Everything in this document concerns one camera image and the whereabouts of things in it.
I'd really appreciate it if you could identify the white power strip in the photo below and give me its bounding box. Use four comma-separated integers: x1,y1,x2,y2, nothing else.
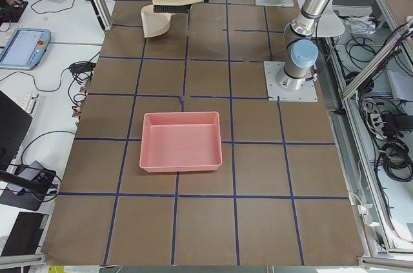
368,112,391,141

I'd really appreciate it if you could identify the beige plastic dustpan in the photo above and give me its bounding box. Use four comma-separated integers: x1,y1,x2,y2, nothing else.
141,4,177,38

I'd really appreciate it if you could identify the black laptop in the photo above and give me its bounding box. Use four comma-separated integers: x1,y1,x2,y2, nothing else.
1,92,32,171

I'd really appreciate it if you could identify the beige hand brush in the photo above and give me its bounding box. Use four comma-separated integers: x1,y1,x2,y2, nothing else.
152,0,210,14

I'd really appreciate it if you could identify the blue teach pendant near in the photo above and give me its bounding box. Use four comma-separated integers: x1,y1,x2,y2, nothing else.
1,28,51,70

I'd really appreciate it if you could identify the white plastic chair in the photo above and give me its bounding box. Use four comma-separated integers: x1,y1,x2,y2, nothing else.
314,0,345,37

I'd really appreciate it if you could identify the pink plastic bin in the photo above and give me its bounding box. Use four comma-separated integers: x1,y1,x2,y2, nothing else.
139,112,223,173

